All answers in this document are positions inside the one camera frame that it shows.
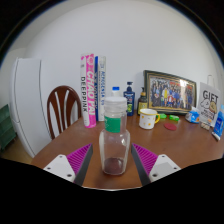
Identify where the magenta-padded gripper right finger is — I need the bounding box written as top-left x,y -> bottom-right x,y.
130,143 -> 183,187

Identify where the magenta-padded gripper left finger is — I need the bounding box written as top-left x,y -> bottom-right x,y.
42,143 -> 94,187

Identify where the clear plastic bottle green label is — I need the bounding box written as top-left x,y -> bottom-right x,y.
98,96 -> 131,176

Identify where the white mug yellow rim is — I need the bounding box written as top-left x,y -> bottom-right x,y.
137,108 -> 161,130

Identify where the flat round red coaster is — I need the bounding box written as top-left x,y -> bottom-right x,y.
163,122 -> 178,132

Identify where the amber pump bottle yellow label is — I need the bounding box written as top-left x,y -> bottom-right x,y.
136,87 -> 149,116

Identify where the dark blue pump bottle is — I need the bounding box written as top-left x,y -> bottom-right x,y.
123,81 -> 136,117

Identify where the blue tissue pack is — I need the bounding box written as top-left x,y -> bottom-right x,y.
184,106 -> 201,124

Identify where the small snack packet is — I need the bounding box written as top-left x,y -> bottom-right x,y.
199,122 -> 212,131

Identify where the brown wooden chair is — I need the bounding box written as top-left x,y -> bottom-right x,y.
46,85 -> 83,140

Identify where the framed group photo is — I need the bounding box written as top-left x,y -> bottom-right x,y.
143,69 -> 198,116

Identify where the white lotion bottle blue cap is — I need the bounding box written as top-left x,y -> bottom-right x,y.
111,86 -> 122,98

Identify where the green plastic crate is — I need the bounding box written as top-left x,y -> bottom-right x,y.
0,103 -> 17,153

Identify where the blue detergent bottle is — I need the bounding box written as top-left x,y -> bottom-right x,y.
211,103 -> 224,142

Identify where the white paper gift bag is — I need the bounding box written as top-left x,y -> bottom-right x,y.
196,74 -> 222,128

